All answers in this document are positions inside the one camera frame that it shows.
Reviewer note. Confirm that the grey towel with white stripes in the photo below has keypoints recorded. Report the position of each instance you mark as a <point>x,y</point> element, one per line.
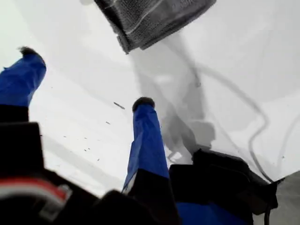
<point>152,25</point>

